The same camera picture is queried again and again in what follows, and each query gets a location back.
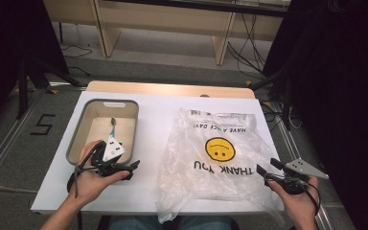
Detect person's legs in jeans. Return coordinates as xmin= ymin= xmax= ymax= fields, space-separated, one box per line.
xmin=108 ymin=215 xmax=233 ymax=230

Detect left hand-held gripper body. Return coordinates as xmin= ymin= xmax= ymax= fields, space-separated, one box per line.
xmin=90 ymin=135 xmax=132 ymax=180

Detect blue toothbrush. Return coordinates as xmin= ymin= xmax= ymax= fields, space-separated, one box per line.
xmin=108 ymin=117 xmax=118 ymax=139

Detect clear plastic bag yellow smiley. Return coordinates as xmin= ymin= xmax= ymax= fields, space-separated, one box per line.
xmin=154 ymin=106 xmax=286 ymax=226

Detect black floor cable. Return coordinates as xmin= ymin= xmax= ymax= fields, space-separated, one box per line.
xmin=60 ymin=44 xmax=94 ymax=59

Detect beige bin with grey rim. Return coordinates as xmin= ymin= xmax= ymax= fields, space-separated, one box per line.
xmin=65 ymin=98 xmax=141 ymax=167

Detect black curtain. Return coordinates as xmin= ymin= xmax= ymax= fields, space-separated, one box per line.
xmin=0 ymin=0 xmax=70 ymax=142
xmin=262 ymin=0 xmax=368 ymax=230

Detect white table cover sheet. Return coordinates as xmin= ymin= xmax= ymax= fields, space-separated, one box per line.
xmin=30 ymin=90 xmax=286 ymax=216

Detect black metal stand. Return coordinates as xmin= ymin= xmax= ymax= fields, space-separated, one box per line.
xmin=15 ymin=57 xmax=81 ymax=121
xmin=248 ymin=68 xmax=293 ymax=130

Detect hanging black cables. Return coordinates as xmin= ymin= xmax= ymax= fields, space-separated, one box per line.
xmin=226 ymin=12 xmax=267 ymax=78

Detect person's right hand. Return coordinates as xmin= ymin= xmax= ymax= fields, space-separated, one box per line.
xmin=267 ymin=175 xmax=320 ymax=229

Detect left hand-held gripper cable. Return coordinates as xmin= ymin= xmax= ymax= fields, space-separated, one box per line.
xmin=66 ymin=142 xmax=108 ymax=230

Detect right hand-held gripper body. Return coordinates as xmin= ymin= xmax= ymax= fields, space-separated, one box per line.
xmin=266 ymin=157 xmax=330 ymax=196

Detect black cables beside table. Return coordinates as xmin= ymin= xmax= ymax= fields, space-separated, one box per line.
xmin=262 ymin=102 xmax=303 ymax=130

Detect hand-held gripper cable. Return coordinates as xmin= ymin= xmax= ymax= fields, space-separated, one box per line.
xmin=66 ymin=142 xmax=108 ymax=230
xmin=300 ymin=180 xmax=322 ymax=219

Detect person's left hand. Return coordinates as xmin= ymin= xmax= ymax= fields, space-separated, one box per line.
xmin=72 ymin=139 xmax=130 ymax=209

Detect light wooden desk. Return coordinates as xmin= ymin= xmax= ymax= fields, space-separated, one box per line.
xmin=42 ymin=0 xmax=291 ymax=66

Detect right hand-held gripper cable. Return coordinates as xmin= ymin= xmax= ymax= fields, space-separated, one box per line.
xmin=300 ymin=180 xmax=322 ymax=219

